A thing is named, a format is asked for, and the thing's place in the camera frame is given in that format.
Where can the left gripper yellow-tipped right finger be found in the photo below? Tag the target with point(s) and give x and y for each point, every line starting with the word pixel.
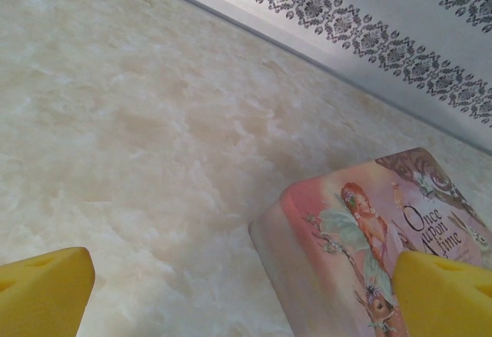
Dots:
pixel 442 298

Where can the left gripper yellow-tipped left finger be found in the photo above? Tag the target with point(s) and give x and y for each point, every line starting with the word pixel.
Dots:
pixel 38 294

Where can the pink fairy tin box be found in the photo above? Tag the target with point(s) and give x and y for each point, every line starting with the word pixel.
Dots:
pixel 346 237

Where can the aluminium table edge rail long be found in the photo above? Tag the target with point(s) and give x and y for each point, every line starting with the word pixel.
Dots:
pixel 307 54

